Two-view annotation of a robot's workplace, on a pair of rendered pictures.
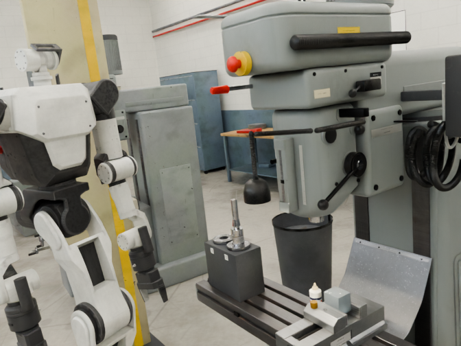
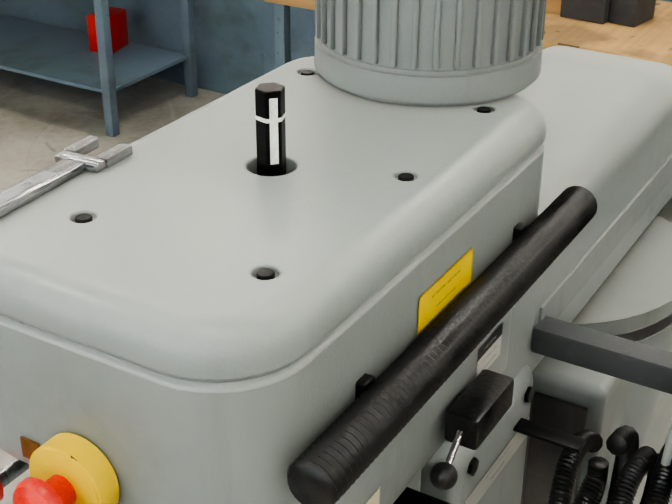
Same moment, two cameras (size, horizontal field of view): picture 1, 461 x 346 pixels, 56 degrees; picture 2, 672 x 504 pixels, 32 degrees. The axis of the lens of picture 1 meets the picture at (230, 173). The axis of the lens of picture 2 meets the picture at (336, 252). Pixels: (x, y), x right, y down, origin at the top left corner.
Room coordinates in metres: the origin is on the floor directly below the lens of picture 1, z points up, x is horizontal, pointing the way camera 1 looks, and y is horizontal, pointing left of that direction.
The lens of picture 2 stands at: (0.53, 0.03, 2.23)
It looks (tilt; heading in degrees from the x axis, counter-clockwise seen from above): 28 degrees down; 336
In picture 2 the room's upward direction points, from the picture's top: straight up
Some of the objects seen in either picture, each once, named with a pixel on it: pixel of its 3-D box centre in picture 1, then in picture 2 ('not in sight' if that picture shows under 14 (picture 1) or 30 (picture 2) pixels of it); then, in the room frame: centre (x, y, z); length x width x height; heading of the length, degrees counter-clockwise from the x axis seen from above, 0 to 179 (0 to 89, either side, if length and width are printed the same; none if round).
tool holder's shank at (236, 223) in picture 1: (234, 213); not in sight; (1.56, 0.00, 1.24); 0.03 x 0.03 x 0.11
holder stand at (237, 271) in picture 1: (233, 264); not in sight; (1.60, 0.03, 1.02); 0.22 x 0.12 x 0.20; 34
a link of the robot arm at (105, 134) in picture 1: (110, 150); not in sight; (1.57, 0.42, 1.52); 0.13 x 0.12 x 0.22; 143
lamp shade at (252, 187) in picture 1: (256, 189); not in sight; (1.12, -0.06, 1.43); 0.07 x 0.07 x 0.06
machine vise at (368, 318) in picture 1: (331, 323); not in sight; (1.19, -0.26, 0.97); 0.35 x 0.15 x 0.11; 123
